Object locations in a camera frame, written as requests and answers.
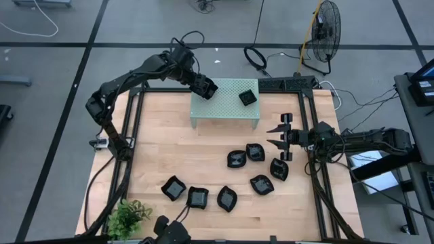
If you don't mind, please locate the grey equipment cart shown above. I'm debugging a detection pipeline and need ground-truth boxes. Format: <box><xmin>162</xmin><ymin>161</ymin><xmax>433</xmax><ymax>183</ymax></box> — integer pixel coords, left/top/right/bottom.
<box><xmin>394</xmin><ymin>59</ymin><xmax>434</xmax><ymax>211</ymax></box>

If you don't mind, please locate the black floor object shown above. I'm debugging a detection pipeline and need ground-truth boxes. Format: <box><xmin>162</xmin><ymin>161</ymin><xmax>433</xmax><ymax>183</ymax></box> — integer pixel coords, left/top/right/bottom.
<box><xmin>0</xmin><ymin>104</ymin><xmax>14</xmax><ymax>129</ymax></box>

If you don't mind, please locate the black perforated control box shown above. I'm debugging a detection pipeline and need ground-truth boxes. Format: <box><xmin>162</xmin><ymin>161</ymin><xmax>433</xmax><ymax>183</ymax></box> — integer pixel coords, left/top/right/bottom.
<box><xmin>258</xmin><ymin>77</ymin><xmax>288</xmax><ymax>91</ymax></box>
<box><xmin>286</xmin><ymin>76</ymin><xmax>316</xmax><ymax>91</ymax></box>

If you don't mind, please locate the black hanging cable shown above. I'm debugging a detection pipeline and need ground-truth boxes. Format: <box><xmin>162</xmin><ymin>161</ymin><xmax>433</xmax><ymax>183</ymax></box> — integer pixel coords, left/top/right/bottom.
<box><xmin>252</xmin><ymin>0</ymin><xmax>266</xmax><ymax>48</ymax></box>

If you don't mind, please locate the black cart crossbar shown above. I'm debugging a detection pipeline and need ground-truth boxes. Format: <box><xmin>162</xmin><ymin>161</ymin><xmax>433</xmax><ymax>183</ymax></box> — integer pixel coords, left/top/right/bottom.
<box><xmin>351</xmin><ymin>144</ymin><xmax>423</xmax><ymax>182</ymax></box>

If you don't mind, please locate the black aluminium table frame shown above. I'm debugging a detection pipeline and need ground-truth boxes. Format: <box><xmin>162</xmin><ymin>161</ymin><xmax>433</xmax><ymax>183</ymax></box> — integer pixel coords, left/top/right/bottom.
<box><xmin>79</xmin><ymin>76</ymin><xmax>366</xmax><ymax>244</ymax></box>

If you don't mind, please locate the screen with blue display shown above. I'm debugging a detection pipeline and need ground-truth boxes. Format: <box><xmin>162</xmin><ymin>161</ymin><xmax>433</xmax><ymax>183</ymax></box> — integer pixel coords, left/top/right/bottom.
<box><xmin>410</xmin><ymin>59</ymin><xmax>434</xmax><ymax>82</ymax></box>

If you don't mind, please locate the white power cable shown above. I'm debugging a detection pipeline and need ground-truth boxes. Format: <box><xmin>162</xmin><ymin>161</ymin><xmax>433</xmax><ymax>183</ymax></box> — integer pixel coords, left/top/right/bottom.
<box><xmin>318</xmin><ymin>80</ymin><xmax>342</xmax><ymax>111</ymax></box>

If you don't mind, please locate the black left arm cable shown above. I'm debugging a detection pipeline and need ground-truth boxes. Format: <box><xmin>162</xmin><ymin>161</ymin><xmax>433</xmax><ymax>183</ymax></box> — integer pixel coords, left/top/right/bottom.
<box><xmin>169</xmin><ymin>29</ymin><xmax>206</xmax><ymax>52</ymax></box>

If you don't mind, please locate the yellow hanging cable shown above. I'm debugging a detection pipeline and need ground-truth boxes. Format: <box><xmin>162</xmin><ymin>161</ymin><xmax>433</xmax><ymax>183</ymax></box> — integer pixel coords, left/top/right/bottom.
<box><xmin>296</xmin><ymin>0</ymin><xmax>323</xmax><ymax>75</ymax></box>

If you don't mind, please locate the small black square plate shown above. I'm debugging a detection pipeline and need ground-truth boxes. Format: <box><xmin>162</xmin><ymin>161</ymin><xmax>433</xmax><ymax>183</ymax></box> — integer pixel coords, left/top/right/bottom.
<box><xmin>238</xmin><ymin>88</ymin><xmax>258</xmax><ymax>106</ymax></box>

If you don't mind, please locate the black labelled device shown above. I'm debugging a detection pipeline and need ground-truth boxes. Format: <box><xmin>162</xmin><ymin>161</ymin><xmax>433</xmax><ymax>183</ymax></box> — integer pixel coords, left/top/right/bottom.
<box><xmin>408</xmin><ymin>79</ymin><xmax>434</xmax><ymax>106</ymax></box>

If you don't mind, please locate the black cable bundle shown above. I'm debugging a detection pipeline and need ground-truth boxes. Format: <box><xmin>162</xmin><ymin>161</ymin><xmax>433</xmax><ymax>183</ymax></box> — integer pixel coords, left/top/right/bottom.
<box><xmin>189</xmin><ymin>0</ymin><xmax>218</xmax><ymax>14</ymax></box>

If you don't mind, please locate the white floor cable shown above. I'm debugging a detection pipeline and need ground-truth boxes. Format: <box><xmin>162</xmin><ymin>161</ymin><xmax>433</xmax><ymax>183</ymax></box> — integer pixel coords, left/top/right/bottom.
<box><xmin>0</xmin><ymin>0</ymin><xmax>60</xmax><ymax>38</ymax></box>

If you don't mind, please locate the black wavy square plate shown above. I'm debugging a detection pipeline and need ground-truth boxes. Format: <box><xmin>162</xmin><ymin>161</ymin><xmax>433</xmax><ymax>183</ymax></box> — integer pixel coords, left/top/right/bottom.
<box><xmin>185</xmin><ymin>186</ymin><xmax>210</xmax><ymax>209</ymax></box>
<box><xmin>160</xmin><ymin>175</ymin><xmax>187</xmax><ymax>202</ymax></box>

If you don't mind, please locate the white flat box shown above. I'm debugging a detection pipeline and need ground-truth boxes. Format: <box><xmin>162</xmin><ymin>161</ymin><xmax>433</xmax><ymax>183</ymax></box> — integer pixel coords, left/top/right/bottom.
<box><xmin>349</xmin><ymin>148</ymin><xmax>400</xmax><ymax>196</ymax></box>

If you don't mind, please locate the black floor fan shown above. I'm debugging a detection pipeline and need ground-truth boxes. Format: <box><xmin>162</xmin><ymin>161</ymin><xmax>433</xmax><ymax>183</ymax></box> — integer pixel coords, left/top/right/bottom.
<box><xmin>298</xmin><ymin>0</ymin><xmax>342</xmax><ymax>76</ymax></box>

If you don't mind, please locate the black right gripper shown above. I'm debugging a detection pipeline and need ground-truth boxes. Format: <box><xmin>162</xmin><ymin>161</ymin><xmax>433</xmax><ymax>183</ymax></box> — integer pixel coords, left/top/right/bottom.
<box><xmin>266</xmin><ymin>113</ymin><xmax>311</xmax><ymax>162</ymax></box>

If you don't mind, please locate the black coiled floor cable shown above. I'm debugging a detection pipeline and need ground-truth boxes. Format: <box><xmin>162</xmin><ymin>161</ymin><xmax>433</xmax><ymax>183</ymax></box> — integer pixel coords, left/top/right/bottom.
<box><xmin>243</xmin><ymin>45</ymin><xmax>269</xmax><ymax>74</ymax></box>

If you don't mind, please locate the black leaf-shaped plate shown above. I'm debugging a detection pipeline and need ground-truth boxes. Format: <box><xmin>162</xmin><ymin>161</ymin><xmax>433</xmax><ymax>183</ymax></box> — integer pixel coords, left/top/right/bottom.
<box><xmin>216</xmin><ymin>185</ymin><xmax>238</xmax><ymax>214</ymax></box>
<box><xmin>250</xmin><ymin>174</ymin><xmax>275</xmax><ymax>197</ymax></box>
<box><xmin>245</xmin><ymin>143</ymin><xmax>266</xmax><ymax>163</ymax></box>
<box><xmin>226</xmin><ymin>150</ymin><xmax>248</xmax><ymax>169</ymax></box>
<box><xmin>269</xmin><ymin>157</ymin><xmax>290</xmax><ymax>182</ymax></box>

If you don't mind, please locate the green perforated metal shelf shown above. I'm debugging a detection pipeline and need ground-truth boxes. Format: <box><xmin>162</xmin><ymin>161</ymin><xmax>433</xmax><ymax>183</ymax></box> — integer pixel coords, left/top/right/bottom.
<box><xmin>189</xmin><ymin>77</ymin><xmax>261</xmax><ymax>130</ymax></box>

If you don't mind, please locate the grey stand foot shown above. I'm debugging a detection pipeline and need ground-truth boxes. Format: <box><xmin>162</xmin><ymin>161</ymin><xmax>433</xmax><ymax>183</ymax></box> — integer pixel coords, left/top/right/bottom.
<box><xmin>0</xmin><ymin>75</ymin><xmax>33</xmax><ymax>87</ymax></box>

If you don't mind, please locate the grey stand base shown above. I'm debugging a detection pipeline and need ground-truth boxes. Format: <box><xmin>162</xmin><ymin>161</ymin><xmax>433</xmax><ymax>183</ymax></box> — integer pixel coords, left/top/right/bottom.
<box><xmin>12</xmin><ymin>0</ymin><xmax>73</xmax><ymax>8</ymax></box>

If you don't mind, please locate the green plant in white pot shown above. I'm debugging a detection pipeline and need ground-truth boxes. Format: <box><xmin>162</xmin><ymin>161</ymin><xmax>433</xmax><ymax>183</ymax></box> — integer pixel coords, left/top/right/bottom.
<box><xmin>107</xmin><ymin>199</ymin><xmax>153</xmax><ymax>241</ymax></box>

